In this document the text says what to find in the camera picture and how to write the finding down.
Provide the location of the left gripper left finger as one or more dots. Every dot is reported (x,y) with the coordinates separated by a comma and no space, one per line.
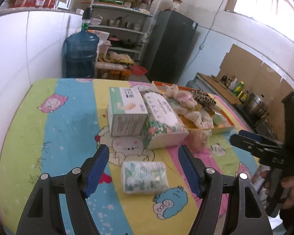
(93,169)

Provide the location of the white green tissue box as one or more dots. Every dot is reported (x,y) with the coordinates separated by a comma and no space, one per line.
(127,112)

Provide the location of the colourful cartoon quilt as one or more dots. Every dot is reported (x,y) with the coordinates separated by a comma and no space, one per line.
(62,122)

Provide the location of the green white tissue pack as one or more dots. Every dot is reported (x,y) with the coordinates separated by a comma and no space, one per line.
(138,177)

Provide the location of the blue water jug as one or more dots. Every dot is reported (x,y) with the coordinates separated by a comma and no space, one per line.
(81,51)

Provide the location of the leopard print plush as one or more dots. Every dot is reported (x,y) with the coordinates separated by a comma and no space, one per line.
(203,99)

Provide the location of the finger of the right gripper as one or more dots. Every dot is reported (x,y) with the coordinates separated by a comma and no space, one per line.
(265,155)
(246,139)

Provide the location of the orange cardboard tray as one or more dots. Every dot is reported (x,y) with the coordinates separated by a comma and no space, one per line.
(196,109)

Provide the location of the person right hand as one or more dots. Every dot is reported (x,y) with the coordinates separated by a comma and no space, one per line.
(288,183)

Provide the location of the black refrigerator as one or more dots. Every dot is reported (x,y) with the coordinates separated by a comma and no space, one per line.
(166,54)

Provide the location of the grey metal shelf rack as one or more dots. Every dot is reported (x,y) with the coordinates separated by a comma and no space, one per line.
(128,23)

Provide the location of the steel pot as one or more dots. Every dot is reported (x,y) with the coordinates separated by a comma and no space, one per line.
(255,105)

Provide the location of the red plastic basin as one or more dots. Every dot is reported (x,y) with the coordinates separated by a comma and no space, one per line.
(138,70)

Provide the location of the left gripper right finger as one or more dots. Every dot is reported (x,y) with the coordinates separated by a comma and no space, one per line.
(193,169)

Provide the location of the green item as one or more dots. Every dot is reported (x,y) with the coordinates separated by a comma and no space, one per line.
(218,119)

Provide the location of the beige item in plastic bag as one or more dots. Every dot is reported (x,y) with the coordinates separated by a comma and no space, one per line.
(199,138)

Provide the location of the white floral neck pillow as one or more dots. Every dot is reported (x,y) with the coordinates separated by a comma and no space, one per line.
(193,119)

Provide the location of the green yellow bottle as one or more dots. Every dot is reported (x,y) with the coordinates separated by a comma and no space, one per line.
(238,88)

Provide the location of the pink beige plush toy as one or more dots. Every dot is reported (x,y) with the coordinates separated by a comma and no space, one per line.
(184,98)

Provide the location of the floral tissue box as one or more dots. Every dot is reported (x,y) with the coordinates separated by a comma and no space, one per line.
(163,127)

